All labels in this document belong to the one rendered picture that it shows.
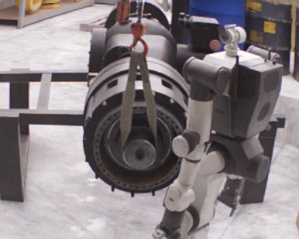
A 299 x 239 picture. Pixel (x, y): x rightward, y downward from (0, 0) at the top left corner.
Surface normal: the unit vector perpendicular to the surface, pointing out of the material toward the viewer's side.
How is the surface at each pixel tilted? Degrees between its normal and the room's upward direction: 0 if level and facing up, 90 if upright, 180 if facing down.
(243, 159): 90
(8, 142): 90
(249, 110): 90
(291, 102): 90
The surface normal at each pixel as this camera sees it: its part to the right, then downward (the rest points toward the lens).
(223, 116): -0.67, 0.39
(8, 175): 0.11, 0.34
